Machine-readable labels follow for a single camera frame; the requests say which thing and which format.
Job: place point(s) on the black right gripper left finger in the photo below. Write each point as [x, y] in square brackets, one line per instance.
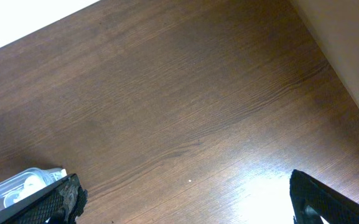
[61, 202]

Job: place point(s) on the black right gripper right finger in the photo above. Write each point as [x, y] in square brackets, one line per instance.
[314, 202]

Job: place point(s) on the clear plastic container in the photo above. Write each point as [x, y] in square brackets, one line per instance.
[48, 176]

